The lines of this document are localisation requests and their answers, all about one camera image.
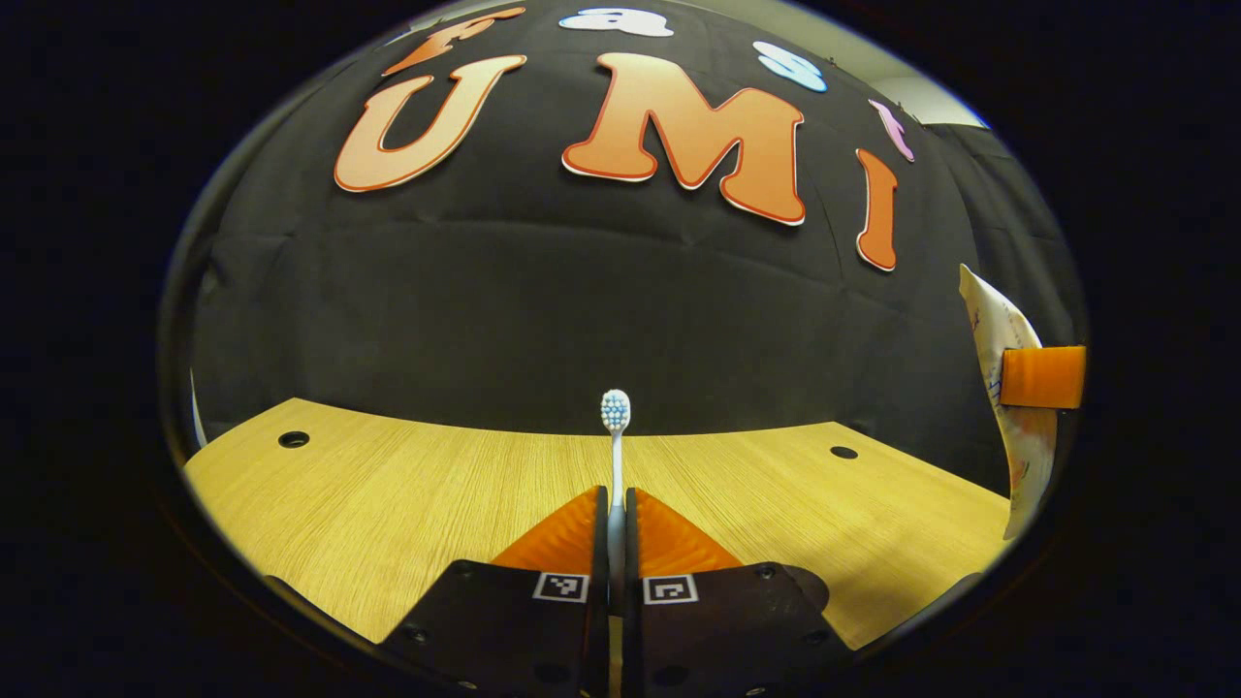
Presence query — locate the white toothpaste tube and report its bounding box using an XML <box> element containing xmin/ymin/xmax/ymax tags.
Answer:
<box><xmin>957</xmin><ymin>263</ymin><xmax>1060</xmax><ymax>542</ymax></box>

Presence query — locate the wooden desktop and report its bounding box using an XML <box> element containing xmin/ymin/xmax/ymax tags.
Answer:
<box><xmin>181</xmin><ymin>397</ymin><xmax>1015</xmax><ymax>649</ymax></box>

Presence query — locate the black backdrop cloth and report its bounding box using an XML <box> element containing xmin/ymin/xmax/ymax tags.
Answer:
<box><xmin>189</xmin><ymin>3</ymin><xmax>1009</xmax><ymax>486</ymax></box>

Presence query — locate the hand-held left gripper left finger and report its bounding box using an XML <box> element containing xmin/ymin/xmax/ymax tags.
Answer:
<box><xmin>376</xmin><ymin>485</ymin><xmax>612</xmax><ymax>698</ymax></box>

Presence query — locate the white toothbrush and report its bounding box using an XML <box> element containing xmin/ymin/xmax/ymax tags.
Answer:
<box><xmin>599</xmin><ymin>388</ymin><xmax>633</xmax><ymax>621</ymax></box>

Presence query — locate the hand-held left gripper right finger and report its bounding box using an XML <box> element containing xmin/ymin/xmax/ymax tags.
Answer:
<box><xmin>620</xmin><ymin>486</ymin><xmax>856</xmax><ymax>698</ymax></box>

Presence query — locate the black side curtain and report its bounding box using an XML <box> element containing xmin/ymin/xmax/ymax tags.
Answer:
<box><xmin>926</xmin><ymin>121</ymin><xmax>1085</xmax><ymax>486</ymax></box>

